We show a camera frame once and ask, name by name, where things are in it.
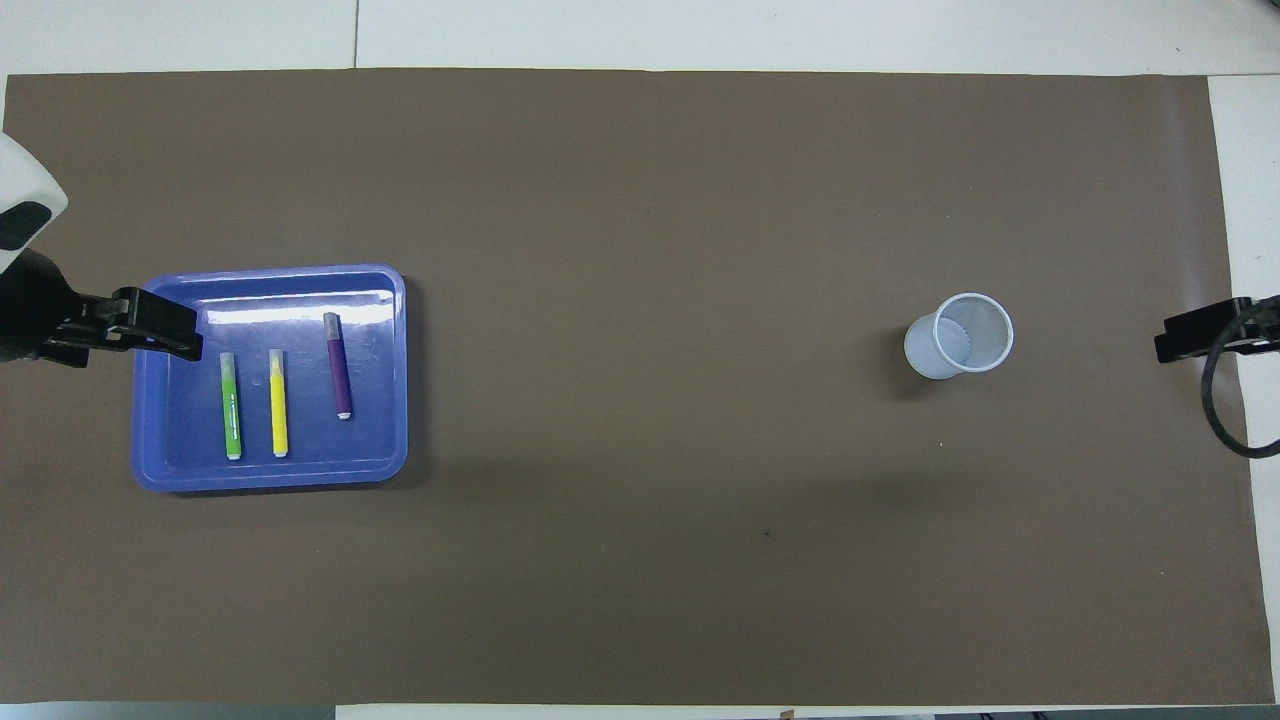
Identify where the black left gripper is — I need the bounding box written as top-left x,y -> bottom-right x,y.
0,250 -> 205,369

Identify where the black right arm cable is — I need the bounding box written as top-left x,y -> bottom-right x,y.
1201,295 -> 1280,460

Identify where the clear plastic cup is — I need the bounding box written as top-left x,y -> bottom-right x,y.
903,292 -> 1015,381

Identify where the brown table mat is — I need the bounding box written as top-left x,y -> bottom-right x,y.
0,68 -> 1276,706

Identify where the yellow marker pen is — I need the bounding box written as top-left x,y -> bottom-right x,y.
268,349 -> 290,459

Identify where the green marker pen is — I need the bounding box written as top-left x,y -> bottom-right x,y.
219,351 -> 243,462

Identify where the purple marker pen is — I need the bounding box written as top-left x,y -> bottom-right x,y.
323,312 -> 354,421

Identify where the blue plastic tray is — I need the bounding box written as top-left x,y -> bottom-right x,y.
131,263 -> 409,494

